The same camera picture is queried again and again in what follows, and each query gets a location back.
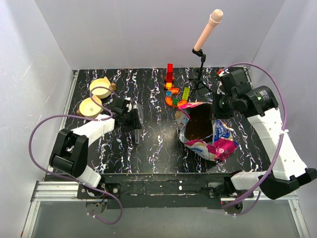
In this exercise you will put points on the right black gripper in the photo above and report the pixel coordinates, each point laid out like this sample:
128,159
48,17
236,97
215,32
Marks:
218,115

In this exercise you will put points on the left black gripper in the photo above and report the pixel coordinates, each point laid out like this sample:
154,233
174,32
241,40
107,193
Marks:
135,124

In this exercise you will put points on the translucent plastic food scoop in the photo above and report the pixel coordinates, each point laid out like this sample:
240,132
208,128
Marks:
141,118

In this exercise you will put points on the pink pet food bag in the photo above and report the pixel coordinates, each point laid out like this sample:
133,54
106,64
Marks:
210,138

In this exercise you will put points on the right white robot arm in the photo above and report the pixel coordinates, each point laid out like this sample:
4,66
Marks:
287,171

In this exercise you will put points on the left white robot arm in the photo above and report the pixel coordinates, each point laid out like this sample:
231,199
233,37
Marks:
70,151

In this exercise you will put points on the upper yellow pet bowl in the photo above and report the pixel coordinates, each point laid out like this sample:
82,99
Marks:
100,87

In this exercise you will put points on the yellow pet bowl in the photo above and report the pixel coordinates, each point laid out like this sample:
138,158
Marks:
89,109
100,87

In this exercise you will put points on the lower yellow pet bowl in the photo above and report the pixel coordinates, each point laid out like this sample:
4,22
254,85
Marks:
89,109

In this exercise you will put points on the colourful toy block track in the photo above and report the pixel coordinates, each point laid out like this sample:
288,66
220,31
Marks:
173,99

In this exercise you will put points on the red toy block tower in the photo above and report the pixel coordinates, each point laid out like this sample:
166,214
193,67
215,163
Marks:
169,78

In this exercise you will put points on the black microphone stand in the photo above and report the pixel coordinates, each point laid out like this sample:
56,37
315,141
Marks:
198,83

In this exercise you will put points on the pink microphone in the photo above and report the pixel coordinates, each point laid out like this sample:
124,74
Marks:
214,19

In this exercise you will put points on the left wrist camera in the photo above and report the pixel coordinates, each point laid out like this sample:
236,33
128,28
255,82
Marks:
121,106

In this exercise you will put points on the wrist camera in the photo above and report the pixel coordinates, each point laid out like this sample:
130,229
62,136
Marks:
121,106
238,78

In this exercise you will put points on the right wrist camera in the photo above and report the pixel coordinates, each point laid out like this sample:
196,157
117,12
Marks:
238,78

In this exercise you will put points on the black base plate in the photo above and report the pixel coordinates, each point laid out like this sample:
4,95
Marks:
171,190

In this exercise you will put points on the aluminium frame rail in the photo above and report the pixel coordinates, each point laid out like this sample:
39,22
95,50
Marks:
66,210

